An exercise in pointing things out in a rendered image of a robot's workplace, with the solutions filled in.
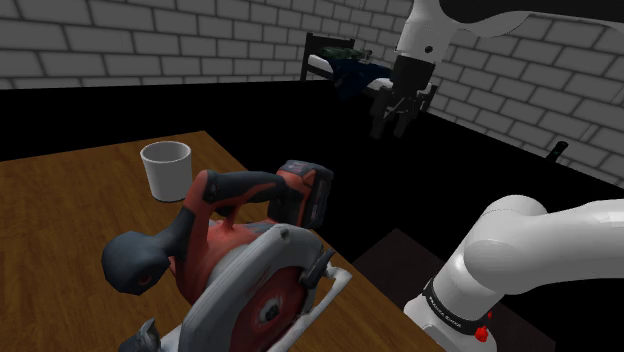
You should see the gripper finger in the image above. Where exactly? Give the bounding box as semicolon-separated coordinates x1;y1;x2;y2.
368;91;399;140
393;83;439;139

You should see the black bed with blue blanket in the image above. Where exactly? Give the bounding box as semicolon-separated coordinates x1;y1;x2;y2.
299;32;397;102

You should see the dark robot stand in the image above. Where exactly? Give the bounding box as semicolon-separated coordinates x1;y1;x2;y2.
350;227;558;352

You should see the small black cylinder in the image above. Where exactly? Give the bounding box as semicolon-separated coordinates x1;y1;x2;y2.
545;140;570;163

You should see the red and grey circular saw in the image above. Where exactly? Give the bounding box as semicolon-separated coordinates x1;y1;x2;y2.
100;159;354;352

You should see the white cup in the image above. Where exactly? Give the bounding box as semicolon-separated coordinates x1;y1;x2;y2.
139;140;193;204

